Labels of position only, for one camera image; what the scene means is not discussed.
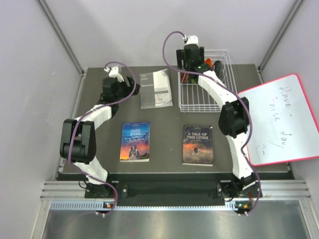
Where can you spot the Jane Eyre book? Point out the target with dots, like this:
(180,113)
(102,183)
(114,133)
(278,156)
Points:
(135,142)

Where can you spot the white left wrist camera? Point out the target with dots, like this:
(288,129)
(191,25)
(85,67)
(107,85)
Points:
(115,72)

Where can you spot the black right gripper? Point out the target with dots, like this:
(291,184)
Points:
(180,57)

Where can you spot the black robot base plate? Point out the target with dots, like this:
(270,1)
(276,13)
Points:
(201,189)

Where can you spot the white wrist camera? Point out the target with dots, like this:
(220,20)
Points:
(115,72)
(192,39)

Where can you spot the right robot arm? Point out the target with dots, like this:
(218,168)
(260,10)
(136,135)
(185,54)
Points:
(233,121)

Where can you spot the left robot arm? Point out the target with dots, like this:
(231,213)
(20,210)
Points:
(78,139)

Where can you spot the aluminium front rail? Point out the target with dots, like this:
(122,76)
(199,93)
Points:
(70,195)

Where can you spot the red floral plate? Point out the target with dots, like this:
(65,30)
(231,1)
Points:
(185,77)

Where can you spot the Tale of Two Cities book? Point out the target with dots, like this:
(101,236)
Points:
(197,146)

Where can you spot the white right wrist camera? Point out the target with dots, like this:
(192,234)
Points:
(192,39)

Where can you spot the black plate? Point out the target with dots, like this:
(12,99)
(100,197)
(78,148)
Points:
(218,68)

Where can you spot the Canon setup guide booklet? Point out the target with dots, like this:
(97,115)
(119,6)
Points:
(155,90)

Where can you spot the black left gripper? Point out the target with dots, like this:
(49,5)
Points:
(128,89)

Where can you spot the white wire dish rack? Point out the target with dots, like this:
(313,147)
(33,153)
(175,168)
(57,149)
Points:
(194,99)

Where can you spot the orange plate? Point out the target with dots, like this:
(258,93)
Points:
(209,62)

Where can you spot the pink framed whiteboard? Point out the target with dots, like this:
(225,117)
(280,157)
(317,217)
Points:
(284,125)

